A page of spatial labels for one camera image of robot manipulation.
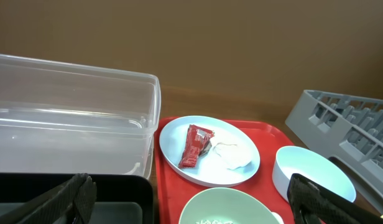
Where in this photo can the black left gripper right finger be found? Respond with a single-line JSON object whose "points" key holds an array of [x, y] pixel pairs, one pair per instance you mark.
{"points": [[313, 204]]}

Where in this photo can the clear plastic waste bin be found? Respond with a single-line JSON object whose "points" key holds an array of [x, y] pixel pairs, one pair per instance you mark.
{"points": [[60, 117]]}

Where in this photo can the mint green bowl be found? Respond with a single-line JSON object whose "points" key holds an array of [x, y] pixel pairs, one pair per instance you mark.
{"points": [[226, 204]]}

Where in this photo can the light blue bowl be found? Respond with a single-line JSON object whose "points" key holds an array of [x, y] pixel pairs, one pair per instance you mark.
{"points": [[297, 160]]}

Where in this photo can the white plastic spoon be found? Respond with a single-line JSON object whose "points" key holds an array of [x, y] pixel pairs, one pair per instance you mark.
{"points": [[278, 218]]}

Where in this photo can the grey dishwasher rack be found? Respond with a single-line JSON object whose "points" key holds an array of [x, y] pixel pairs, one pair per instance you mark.
{"points": [[347, 128]]}

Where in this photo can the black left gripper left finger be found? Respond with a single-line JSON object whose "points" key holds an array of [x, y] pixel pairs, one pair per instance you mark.
{"points": [[73, 200]]}

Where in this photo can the white napkin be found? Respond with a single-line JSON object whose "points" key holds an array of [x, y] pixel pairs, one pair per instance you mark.
{"points": [[231, 152]]}

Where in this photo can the light blue plate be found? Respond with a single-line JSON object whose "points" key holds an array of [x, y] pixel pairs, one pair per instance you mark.
{"points": [[210, 170]]}

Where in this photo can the red ketchup packet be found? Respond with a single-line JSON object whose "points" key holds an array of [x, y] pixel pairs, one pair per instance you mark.
{"points": [[197, 144]]}

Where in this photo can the black food waste tray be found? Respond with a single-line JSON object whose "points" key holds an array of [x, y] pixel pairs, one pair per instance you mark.
{"points": [[120, 198]]}

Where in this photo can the rice and food scraps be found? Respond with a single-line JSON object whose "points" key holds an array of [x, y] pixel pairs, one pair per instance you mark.
{"points": [[214, 222]]}

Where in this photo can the red serving tray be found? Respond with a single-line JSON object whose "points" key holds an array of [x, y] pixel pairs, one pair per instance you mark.
{"points": [[174, 191]]}

